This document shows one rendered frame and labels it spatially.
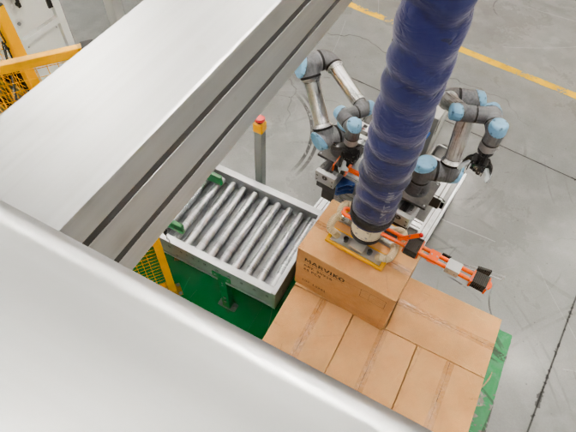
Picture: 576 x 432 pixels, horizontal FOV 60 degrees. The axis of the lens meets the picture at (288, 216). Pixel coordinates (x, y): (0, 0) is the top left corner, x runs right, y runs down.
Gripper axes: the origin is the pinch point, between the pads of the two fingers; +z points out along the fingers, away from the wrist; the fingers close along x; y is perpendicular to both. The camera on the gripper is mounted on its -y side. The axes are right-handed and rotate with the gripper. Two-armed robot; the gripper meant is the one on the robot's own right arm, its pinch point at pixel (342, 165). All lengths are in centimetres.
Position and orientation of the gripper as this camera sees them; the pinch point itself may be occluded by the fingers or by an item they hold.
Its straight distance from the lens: 279.6
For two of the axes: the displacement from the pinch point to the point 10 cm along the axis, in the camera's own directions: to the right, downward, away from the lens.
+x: 5.3, -6.9, 5.0
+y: 8.5, 4.5, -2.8
